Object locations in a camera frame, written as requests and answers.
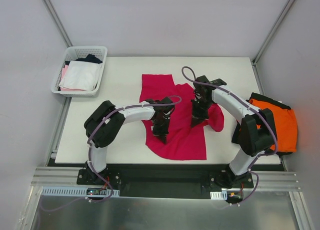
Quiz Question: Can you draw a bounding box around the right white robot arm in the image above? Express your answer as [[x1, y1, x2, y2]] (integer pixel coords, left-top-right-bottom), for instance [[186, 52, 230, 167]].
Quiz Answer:
[[191, 75, 277, 189]]

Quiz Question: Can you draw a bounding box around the magenta t shirt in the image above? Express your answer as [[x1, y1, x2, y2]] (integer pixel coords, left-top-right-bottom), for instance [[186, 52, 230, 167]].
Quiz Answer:
[[139, 74, 225, 161]]

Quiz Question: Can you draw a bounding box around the left aluminium frame post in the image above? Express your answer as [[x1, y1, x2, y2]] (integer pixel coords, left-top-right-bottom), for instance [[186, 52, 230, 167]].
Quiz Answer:
[[42, 0, 73, 47]]

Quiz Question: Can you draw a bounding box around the aluminium frame post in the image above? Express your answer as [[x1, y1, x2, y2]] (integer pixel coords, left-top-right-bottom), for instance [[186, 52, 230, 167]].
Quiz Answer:
[[42, 0, 73, 47], [251, 0, 296, 66]]

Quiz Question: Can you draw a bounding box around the aluminium front rail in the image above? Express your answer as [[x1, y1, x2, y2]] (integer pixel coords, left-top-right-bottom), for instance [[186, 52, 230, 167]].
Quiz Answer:
[[31, 167, 302, 192]]

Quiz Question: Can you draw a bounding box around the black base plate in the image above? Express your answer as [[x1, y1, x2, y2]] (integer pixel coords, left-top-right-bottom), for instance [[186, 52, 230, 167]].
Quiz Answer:
[[47, 160, 286, 200]]

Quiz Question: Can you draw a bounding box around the black folded t shirt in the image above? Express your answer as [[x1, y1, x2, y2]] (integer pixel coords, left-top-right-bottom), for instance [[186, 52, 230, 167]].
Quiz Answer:
[[231, 92, 293, 157]]

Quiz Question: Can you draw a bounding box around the white cloth in basket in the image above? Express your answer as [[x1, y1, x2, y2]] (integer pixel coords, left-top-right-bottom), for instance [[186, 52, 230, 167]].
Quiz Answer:
[[59, 60, 102, 91]]

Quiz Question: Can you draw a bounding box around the dark navy cloth in basket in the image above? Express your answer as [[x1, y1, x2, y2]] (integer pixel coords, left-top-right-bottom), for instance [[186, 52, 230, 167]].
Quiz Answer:
[[76, 54, 102, 64]]

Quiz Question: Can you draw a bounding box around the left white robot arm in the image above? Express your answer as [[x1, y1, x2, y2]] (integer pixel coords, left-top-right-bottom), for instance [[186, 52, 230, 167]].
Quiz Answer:
[[84, 97, 176, 185]]

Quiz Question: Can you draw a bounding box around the pink cloth in basket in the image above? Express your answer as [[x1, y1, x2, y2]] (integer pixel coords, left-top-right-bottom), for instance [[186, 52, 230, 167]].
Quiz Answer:
[[58, 65, 83, 91]]

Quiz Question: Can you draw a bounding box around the left white cable duct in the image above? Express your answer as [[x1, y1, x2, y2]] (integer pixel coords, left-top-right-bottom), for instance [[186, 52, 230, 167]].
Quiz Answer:
[[41, 187, 120, 198]]

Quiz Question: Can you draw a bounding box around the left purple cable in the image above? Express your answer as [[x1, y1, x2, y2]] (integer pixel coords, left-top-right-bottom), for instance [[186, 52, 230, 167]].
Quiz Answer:
[[39, 95, 183, 212]]

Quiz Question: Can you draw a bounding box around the white cable duct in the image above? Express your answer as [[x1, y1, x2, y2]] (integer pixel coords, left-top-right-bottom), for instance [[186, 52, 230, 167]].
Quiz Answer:
[[41, 187, 120, 198], [210, 191, 228, 201]]

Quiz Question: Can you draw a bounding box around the right white cable duct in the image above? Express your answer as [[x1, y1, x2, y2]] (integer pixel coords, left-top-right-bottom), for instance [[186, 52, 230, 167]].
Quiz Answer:
[[210, 191, 228, 201]]

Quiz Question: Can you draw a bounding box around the orange folded t shirt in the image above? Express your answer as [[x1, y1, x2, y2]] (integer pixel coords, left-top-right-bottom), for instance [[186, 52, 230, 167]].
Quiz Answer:
[[237, 99, 298, 153]]

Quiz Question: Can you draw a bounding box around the right aluminium frame post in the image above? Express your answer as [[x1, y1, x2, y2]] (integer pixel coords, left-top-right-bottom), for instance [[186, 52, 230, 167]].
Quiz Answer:
[[251, 0, 296, 66]]

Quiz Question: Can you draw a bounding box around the white plastic basket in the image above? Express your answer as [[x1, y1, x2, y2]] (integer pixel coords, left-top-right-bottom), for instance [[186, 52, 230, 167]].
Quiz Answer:
[[51, 45, 108, 97]]

